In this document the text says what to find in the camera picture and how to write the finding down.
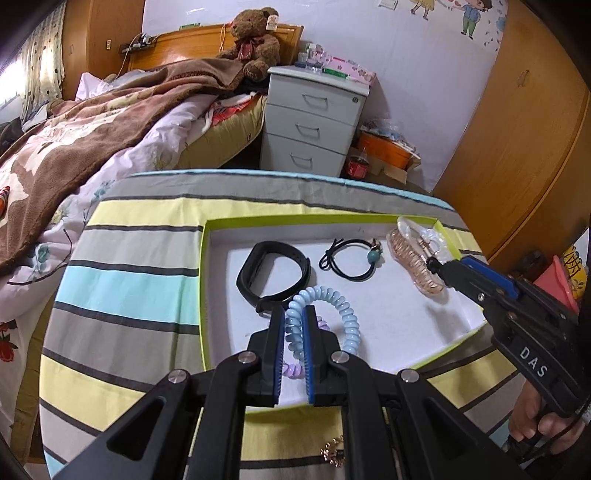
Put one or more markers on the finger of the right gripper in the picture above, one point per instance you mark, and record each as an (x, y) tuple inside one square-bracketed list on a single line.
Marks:
[(500, 280), (460, 277)]

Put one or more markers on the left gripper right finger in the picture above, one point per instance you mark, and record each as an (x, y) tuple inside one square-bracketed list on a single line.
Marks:
[(396, 426)]

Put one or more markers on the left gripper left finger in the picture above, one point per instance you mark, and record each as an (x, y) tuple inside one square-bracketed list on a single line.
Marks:
[(189, 425)]

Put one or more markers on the rose gold hair claw clip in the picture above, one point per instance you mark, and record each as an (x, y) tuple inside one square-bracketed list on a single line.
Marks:
[(412, 244)]

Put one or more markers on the black hair tie teal bead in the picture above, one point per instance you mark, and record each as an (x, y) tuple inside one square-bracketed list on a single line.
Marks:
[(354, 260)]

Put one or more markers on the black wristband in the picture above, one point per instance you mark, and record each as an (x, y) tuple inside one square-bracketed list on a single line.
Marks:
[(272, 274)]

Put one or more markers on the right hand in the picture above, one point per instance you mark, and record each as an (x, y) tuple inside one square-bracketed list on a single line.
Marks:
[(524, 422)]

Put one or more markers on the pink plastic bucket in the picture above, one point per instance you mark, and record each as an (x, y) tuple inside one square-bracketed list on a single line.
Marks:
[(555, 282)]

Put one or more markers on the wooden wardrobe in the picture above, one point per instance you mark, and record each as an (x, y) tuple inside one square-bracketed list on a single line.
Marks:
[(520, 177)]

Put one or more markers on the striped table cloth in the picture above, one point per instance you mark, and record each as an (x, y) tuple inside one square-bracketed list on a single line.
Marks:
[(152, 287)]

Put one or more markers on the orange basin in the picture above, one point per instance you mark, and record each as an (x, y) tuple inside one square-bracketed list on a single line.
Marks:
[(384, 150)]

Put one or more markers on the red cola can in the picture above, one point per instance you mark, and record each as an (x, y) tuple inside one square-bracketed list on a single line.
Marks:
[(357, 167)]

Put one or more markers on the white bedside drawer cabinet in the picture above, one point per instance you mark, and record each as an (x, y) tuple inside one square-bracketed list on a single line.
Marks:
[(310, 121)]

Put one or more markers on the pink floral box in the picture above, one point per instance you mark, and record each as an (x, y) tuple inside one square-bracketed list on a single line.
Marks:
[(349, 70)]

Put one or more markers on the floral white bed quilt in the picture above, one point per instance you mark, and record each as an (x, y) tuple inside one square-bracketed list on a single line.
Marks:
[(27, 294)]

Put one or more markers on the brown plush blanket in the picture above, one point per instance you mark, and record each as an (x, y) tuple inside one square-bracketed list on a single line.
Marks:
[(54, 159)]

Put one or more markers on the brown teddy bear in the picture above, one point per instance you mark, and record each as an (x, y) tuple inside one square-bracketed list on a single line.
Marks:
[(255, 47)]

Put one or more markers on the wooden headboard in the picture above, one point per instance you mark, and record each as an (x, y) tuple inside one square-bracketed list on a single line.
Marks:
[(206, 42)]

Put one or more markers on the dotted window curtain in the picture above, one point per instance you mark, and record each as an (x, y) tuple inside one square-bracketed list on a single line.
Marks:
[(42, 60)]

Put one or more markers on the cartoon couple wall sticker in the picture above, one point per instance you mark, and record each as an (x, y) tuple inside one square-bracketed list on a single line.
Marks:
[(416, 25)]

